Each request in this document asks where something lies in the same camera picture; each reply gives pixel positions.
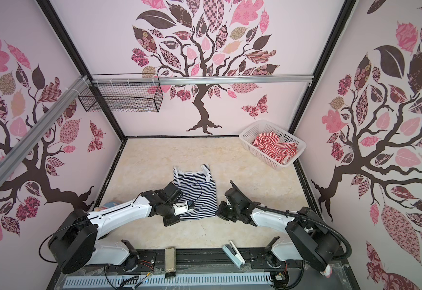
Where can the silver aluminium bar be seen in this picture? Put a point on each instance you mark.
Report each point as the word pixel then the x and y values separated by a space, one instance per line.
pixel 291 78
pixel 19 152

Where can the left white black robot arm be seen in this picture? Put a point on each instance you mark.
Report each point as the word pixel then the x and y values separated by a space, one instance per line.
pixel 78 242

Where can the pink white small toy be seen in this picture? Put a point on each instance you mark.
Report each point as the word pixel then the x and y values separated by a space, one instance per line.
pixel 327 272

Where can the white plastic laundry basket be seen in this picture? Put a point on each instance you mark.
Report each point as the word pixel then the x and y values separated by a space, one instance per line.
pixel 249 134

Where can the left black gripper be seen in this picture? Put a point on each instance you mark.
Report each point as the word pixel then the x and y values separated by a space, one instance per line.
pixel 167 222

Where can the navy white striped tank top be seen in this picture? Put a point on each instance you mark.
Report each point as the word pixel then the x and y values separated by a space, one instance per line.
pixel 201 189

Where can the grey rectangular block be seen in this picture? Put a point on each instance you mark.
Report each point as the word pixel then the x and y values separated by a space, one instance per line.
pixel 170 262

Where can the red white striped tank top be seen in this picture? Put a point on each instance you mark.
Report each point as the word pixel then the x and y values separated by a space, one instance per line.
pixel 269 144

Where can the white slotted cable duct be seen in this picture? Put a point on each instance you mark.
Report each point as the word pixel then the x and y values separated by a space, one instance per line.
pixel 160 281

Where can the silver left aluminium bar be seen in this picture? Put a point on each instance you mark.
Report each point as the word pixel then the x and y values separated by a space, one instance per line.
pixel 19 152

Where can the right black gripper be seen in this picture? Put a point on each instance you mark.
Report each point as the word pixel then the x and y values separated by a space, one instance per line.
pixel 220 211

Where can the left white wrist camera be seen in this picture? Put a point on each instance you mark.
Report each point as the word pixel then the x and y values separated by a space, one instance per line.
pixel 183 208

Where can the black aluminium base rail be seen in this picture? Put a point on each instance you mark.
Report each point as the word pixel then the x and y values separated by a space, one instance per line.
pixel 203 258

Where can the plush doll striped hat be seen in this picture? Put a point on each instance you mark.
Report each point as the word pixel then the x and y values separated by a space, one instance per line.
pixel 107 205

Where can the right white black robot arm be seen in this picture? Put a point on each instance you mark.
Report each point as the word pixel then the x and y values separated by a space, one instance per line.
pixel 309 238

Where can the white stapler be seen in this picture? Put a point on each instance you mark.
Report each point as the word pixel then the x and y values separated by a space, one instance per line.
pixel 233 254

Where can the black wire mesh basket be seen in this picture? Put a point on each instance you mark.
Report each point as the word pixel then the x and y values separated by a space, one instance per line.
pixel 137 92

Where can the silver rear aluminium bar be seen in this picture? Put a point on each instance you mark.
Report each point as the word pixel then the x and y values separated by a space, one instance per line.
pixel 291 78

